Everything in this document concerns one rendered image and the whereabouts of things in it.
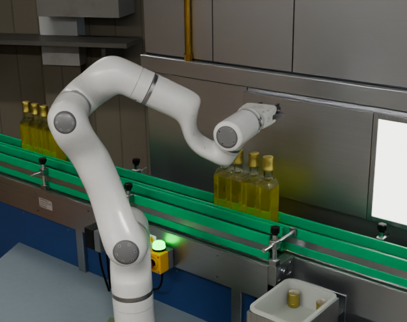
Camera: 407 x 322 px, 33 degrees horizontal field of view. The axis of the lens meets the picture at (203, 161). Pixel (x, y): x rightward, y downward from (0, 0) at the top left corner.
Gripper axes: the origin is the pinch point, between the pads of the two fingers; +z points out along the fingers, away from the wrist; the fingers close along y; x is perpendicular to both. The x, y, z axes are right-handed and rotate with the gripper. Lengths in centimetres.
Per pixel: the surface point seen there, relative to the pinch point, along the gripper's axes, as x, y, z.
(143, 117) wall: 81, 180, 233
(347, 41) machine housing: -19.6, -20.5, 12.1
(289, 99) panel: 0.2, -2.6, 13.4
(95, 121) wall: 87, 217, 226
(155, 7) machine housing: -25, 54, 30
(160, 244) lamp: 47, 33, -11
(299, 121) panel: 6.7, -6.3, 12.5
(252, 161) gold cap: 18.1, 5.4, 1.5
